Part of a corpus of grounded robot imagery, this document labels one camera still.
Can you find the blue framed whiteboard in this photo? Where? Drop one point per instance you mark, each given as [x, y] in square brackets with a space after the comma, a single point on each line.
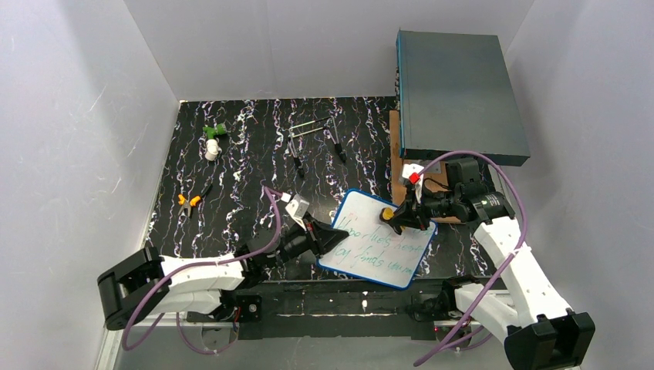
[372, 250]

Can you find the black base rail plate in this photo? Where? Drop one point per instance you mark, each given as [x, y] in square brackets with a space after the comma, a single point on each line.
[335, 308]

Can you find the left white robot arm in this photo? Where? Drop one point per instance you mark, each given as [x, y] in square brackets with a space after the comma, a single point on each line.
[149, 283]

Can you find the yellow bone shaped eraser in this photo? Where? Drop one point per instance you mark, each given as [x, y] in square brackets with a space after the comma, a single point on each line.
[386, 214]

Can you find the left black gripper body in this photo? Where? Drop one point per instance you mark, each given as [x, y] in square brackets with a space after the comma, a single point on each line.
[311, 237]

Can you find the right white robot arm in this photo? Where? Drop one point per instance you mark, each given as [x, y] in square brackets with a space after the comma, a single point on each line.
[519, 306]

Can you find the wire whiteboard stand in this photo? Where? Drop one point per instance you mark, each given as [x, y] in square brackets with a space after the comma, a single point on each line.
[314, 131]

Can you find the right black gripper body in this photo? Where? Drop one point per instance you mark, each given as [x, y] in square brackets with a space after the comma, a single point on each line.
[419, 210]

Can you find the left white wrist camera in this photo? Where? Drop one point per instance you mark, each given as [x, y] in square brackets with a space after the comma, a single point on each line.
[296, 207]

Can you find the orange handled pliers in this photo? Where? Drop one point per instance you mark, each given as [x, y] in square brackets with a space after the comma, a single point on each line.
[187, 204]

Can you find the dark grey metal box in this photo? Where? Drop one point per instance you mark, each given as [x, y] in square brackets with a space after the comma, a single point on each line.
[455, 94]

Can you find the green white toy figure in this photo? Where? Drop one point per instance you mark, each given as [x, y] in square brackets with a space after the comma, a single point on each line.
[212, 146]

